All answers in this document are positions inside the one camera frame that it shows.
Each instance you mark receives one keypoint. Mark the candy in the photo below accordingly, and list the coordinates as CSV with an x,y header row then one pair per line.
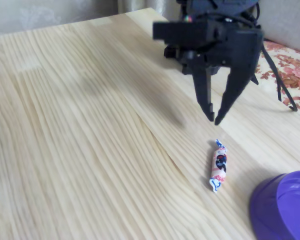
x,y
219,165

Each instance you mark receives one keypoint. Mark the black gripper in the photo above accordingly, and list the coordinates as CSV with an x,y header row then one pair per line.
x,y
236,46

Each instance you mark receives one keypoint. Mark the floral patterned fabric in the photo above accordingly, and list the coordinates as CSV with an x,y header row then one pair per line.
x,y
297,72

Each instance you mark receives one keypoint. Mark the grey curtain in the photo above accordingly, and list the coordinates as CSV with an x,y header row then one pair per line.
x,y
65,12

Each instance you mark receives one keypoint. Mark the purple bowl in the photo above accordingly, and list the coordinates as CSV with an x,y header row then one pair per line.
x,y
265,212

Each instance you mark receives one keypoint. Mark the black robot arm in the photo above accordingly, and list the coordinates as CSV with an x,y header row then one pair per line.
x,y
227,7

